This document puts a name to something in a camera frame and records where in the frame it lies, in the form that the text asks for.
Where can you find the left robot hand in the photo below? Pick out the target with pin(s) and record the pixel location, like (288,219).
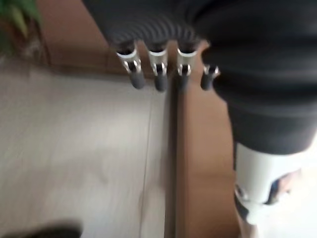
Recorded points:
(260,74)

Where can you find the green potted plant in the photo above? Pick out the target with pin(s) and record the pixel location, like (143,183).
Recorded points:
(17,17)

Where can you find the dark robot foot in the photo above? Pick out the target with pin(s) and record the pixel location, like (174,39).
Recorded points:
(44,229)

